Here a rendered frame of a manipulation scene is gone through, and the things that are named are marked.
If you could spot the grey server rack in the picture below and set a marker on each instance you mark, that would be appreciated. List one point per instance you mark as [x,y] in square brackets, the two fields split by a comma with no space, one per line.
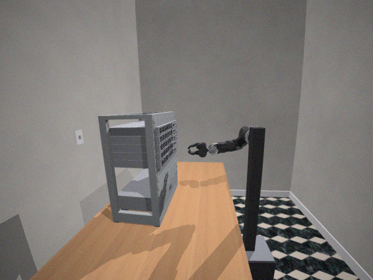
[125,146]

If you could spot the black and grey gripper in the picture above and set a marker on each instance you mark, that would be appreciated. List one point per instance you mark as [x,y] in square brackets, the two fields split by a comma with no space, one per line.
[202,152]

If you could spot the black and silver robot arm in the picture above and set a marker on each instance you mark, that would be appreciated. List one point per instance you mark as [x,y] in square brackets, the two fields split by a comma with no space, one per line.
[232,145]

